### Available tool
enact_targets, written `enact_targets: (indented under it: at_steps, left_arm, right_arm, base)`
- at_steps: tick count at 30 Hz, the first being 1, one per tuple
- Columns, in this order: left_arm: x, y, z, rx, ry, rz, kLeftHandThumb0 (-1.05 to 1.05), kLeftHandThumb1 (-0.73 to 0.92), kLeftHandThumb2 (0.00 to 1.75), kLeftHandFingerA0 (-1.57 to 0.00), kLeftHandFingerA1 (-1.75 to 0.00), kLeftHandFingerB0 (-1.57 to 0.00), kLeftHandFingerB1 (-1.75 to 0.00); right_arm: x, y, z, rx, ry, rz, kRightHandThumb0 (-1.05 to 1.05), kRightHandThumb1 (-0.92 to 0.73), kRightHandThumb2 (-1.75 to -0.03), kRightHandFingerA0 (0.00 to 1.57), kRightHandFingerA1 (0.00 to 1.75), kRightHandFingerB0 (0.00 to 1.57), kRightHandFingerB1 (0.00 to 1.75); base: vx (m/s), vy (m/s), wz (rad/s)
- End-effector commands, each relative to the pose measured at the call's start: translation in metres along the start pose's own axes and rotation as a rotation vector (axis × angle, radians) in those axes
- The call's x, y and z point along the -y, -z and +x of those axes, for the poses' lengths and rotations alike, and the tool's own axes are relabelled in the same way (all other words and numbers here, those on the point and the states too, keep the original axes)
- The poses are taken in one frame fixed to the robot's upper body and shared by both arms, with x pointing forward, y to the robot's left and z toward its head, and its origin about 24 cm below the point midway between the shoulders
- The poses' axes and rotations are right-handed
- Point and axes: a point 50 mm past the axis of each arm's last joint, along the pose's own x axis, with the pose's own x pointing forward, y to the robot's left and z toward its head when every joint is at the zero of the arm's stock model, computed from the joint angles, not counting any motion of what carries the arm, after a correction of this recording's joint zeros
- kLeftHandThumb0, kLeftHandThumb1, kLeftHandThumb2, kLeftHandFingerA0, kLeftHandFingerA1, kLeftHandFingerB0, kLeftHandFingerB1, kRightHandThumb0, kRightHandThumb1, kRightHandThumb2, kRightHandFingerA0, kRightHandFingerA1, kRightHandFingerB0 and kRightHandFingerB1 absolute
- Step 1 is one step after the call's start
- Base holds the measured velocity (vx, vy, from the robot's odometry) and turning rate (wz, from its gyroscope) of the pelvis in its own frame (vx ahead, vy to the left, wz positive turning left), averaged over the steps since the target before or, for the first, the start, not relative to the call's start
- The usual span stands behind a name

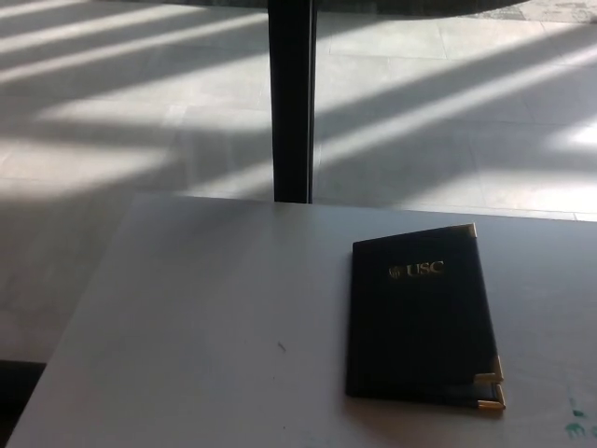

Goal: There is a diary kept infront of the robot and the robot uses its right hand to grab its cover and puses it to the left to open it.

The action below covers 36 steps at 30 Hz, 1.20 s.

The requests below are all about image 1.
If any black USC diary folder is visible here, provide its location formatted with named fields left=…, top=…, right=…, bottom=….
left=344, top=222, right=507, bottom=412

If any black vertical window post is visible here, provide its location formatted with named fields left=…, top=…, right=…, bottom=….
left=267, top=0, right=320, bottom=205

